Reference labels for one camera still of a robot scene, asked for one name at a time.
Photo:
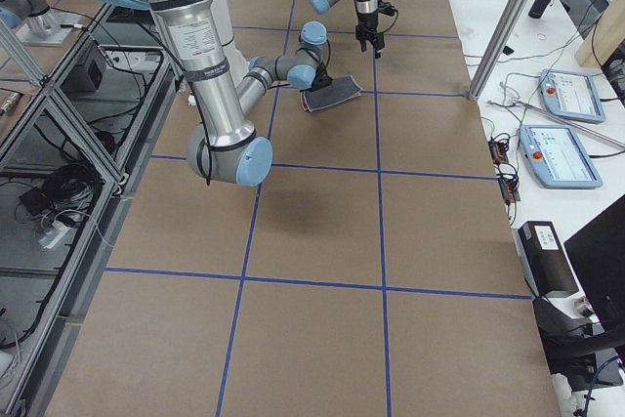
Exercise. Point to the white pedestal column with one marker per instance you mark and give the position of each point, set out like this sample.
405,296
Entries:
238,65

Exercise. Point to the pink and grey towel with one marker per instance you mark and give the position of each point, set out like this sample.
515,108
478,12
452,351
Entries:
341,89

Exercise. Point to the aluminium side frame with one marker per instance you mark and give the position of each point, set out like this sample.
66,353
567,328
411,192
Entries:
73,149

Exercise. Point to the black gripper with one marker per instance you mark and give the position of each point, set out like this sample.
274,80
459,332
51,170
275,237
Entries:
323,80
366,21

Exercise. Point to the near teach pendant tablet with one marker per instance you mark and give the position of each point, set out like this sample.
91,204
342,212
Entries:
557,158

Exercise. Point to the far teach pendant tablet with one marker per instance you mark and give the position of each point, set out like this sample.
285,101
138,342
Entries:
571,95

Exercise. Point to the teach pendant tablet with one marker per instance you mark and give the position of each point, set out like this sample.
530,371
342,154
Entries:
571,95
557,158

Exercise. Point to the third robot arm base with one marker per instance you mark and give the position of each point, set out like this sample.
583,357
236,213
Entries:
37,24

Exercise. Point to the black desktop box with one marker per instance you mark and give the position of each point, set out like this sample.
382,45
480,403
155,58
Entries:
546,266

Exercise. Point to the aluminium frame post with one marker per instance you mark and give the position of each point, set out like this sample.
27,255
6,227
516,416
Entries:
495,47

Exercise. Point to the black monitor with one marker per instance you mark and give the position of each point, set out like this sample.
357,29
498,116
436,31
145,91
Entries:
596,253

